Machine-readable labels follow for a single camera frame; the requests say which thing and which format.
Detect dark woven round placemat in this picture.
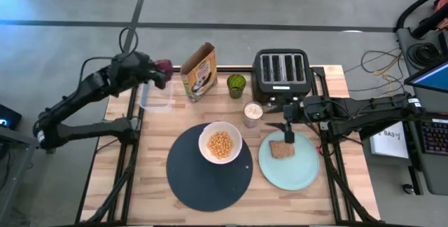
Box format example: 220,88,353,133
166,122,253,212

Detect yellow cereal puffs heap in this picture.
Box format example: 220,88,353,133
206,131,235,160

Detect brown toast slice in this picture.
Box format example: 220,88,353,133
269,140,295,160

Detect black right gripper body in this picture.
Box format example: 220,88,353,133
282,102,305,125

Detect clear plastic container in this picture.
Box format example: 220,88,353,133
139,78,174,111

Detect black four-slot toaster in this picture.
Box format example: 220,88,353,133
251,48,313,104

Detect black device with blue light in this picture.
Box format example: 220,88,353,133
0,104,22,130

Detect white paper sheet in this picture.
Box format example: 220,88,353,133
370,121,410,160

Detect coiled black cable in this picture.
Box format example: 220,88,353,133
407,42,442,67

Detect grey side desk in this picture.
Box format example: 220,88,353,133
395,27,448,196

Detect orange cardboard cereal box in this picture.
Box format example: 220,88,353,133
180,42,218,104

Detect tangled black and yellow cables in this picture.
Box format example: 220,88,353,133
348,48,409,102

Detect thick black hose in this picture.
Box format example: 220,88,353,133
395,0,448,39

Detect light blue round plate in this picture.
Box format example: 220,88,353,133
258,129,320,191

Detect green drinking cup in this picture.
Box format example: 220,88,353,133
226,74,247,99

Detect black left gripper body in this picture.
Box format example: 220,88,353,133
108,50,158,90

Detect laptop with blue screen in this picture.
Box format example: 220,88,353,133
404,60,448,93

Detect glass of milk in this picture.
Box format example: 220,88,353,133
243,101,265,129

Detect white ceramic bowl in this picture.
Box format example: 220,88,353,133
198,121,244,165

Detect black backlit keyboard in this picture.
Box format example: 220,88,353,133
419,120,448,156

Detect dark red fruit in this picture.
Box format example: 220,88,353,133
154,58,174,81

